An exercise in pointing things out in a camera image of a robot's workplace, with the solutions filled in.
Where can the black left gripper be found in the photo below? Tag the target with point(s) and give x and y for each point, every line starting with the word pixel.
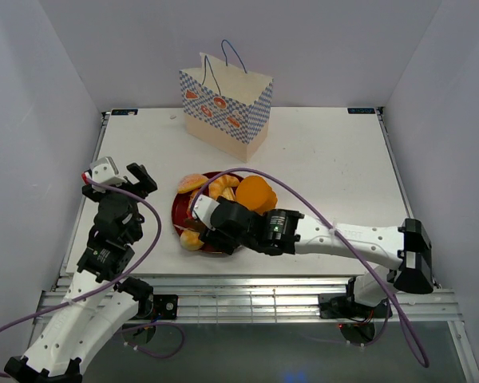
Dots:
pixel 146 184

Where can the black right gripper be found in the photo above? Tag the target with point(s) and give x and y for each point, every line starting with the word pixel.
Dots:
pixel 215 238

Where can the round orange bun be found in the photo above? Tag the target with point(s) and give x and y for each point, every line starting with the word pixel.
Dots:
pixel 256 194

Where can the small round bread roll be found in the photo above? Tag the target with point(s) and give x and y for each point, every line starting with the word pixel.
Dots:
pixel 190 240

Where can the metal serving tongs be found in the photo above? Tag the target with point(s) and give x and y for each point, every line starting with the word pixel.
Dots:
pixel 190 225

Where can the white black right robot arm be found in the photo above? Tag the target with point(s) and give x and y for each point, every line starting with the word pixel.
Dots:
pixel 401 254

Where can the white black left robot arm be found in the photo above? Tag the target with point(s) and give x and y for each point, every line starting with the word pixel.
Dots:
pixel 100 298

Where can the curved croissant bread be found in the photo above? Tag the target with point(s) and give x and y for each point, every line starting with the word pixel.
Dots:
pixel 223 187

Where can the pink sugared bread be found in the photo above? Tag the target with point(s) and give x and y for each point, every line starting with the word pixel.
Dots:
pixel 191 182

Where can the striped croissant bread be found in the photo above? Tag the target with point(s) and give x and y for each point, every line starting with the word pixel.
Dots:
pixel 190 202

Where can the checkered paper bag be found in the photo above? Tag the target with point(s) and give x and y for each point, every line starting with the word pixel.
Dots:
pixel 226 106

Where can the red round plate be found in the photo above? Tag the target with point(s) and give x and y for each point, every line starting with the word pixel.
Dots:
pixel 179 212

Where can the left blue table label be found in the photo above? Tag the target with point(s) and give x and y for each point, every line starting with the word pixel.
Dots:
pixel 124 112

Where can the blue table label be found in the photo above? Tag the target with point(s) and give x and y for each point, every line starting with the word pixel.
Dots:
pixel 124 112
pixel 361 111

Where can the right blue table label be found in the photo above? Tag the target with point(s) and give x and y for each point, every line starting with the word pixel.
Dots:
pixel 361 111

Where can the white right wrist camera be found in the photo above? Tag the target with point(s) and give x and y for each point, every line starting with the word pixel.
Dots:
pixel 203 208

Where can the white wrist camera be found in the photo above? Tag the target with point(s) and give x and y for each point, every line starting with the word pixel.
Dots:
pixel 104 171
pixel 203 208

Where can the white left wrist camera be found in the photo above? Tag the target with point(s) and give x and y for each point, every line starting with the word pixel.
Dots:
pixel 104 171

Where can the aluminium frame rail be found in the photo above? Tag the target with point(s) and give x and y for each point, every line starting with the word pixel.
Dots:
pixel 218 299

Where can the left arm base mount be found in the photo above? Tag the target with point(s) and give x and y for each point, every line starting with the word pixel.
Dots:
pixel 158 307

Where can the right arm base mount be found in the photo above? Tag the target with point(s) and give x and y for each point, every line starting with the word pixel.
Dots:
pixel 340 306

